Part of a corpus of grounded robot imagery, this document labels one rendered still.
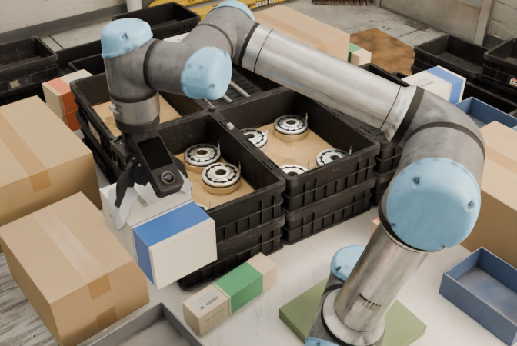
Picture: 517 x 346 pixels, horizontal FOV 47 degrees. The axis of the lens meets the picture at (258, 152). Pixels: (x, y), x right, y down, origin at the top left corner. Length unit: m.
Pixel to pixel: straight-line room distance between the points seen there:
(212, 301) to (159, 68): 0.68
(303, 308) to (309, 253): 0.22
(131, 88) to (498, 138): 1.14
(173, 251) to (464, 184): 0.47
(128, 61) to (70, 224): 0.68
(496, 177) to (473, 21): 3.08
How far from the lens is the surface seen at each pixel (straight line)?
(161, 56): 0.86
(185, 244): 1.00
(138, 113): 0.93
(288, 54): 0.92
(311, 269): 1.53
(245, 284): 1.41
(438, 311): 1.50
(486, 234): 1.60
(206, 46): 0.87
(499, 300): 1.56
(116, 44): 0.88
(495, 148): 1.72
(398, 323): 1.41
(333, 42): 2.24
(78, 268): 1.37
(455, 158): 0.82
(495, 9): 4.52
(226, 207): 1.36
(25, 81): 2.98
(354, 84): 0.91
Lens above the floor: 1.80
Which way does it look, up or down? 35 degrees down
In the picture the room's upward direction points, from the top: straight up
